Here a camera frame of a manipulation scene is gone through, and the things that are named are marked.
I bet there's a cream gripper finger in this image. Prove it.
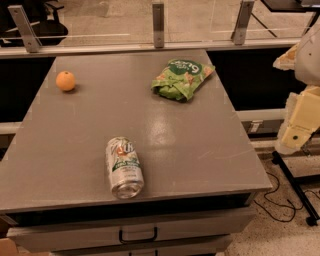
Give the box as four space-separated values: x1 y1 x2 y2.
275 86 320 155
273 44 298 71

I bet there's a green rice chip bag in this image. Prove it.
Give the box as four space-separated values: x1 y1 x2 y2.
151 59 215 101

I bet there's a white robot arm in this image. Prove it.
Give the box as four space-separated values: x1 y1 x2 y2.
273 25 320 155

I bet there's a black stand leg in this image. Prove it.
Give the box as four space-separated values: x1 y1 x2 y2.
272 151 320 226

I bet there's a grey top drawer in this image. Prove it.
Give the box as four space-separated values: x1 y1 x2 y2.
7 206 255 252

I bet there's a grey drawer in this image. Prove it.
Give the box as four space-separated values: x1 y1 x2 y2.
7 206 255 252
51 235 232 256

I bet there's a grey lower drawer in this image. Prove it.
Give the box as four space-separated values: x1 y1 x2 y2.
51 235 232 256

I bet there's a silver soda can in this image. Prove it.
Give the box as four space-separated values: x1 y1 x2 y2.
106 137 144 199

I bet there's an orange fruit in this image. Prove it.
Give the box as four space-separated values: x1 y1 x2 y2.
56 71 75 91

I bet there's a black office chair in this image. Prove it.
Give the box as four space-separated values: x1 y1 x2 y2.
0 0 68 47

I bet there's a right metal bracket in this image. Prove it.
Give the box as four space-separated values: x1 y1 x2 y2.
231 0 255 45

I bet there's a metal bracket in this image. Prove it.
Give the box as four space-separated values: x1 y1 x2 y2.
231 0 255 45
8 5 42 53
152 3 164 48

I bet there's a black floor cable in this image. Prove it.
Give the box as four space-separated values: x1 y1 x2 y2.
253 171 320 223

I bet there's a middle metal bracket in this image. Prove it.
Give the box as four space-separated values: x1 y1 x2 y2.
152 3 164 48

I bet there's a black drawer handle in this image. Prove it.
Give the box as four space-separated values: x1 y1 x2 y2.
118 227 158 245

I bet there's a left metal bracket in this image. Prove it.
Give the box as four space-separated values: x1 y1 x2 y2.
8 5 42 53

